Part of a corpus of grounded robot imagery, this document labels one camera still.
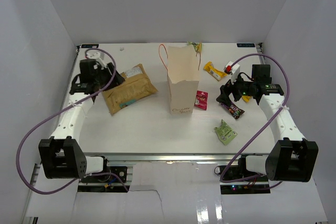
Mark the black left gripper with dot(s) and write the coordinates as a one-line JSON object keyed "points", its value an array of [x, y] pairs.
{"points": [[117, 81]]}

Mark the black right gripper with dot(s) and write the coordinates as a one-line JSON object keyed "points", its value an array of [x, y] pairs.
{"points": [[224, 97]]}

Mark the brown kraft chips bag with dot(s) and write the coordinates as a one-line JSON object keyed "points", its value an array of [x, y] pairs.
{"points": [[136, 85]]}

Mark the red snack packet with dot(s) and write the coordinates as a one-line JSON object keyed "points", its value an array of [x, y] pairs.
{"points": [[201, 100]]}

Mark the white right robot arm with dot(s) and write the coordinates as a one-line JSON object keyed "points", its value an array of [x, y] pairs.
{"points": [[293, 157]]}

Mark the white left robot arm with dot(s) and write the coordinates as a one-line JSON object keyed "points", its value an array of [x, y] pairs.
{"points": [[61, 155]]}

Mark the beige paper gift bag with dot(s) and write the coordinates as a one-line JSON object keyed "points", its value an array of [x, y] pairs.
{"points": [[182, 65]]}

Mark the yellow snack bar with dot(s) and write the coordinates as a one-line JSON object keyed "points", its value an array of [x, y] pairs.
{"points": [[218, 75]]}

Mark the small yellow snack packet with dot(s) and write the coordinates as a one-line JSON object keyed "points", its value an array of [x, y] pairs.
{"points": [[246, 98]]}

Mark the purple chocolate candy bar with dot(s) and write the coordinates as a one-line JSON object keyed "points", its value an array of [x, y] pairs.
{"points": [[234, 110]]}

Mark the green snack packet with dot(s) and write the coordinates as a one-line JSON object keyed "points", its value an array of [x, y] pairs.
{"points": [[225, 133]]}

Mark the green yellow candy wrapper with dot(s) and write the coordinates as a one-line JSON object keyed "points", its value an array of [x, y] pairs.
{"points": [[197, 46]]}

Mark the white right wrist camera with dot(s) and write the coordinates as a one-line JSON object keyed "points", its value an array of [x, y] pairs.
{"points": [[232, 70]]}

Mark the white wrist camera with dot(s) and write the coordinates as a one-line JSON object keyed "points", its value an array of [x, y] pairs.
{"points": [[97, 56], [232, 70]]}

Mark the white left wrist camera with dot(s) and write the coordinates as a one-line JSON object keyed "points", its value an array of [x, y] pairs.
{"points": [[97, 56]]}

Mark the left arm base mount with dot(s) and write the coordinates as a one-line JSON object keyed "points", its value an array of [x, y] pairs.
{"points": [[112, 180]]}

